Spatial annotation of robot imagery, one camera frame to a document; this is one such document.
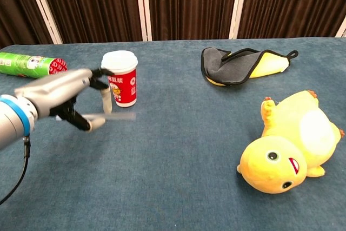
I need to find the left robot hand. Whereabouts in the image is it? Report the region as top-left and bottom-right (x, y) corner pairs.
(15, 68), (115, 133)

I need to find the transparent straw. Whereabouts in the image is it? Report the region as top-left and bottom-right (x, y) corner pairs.
(82, 112), (137, 122)

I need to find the red cup with white lid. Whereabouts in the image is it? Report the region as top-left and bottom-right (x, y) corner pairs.
(101, 50), (139, 108)

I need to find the green cylindrical can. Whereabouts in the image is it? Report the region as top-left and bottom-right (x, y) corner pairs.
(0, 51), (68, 80)

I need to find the blue table mat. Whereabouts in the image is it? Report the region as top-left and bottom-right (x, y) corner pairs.
(0, 37), (346, 231)

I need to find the grey and yellow cloth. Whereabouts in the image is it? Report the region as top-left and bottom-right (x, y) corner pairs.
(200, 47), (300, 87)

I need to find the yellow plush duck toy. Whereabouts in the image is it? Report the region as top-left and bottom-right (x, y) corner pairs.
(236, 89), (346, 195)

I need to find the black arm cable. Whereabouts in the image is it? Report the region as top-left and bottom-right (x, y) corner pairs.
(0, 135), (31, 206)

